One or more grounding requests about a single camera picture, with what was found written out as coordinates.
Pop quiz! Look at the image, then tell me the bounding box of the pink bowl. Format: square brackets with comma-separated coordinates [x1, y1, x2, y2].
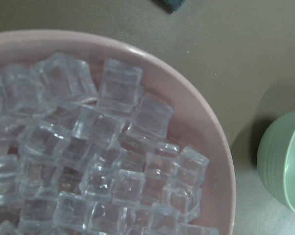
[0, 30, 236, 235]

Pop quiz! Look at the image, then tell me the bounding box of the green ceramic bowl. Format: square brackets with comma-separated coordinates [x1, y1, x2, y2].
[257, 111, 295, 213]

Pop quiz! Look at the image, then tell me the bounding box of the pile of clear ice cubes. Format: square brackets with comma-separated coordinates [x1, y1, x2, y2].
[0, 52, 219, 235]

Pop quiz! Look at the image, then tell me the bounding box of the grey folded cloth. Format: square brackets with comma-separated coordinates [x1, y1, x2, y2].
[154, 0, 185, 13]

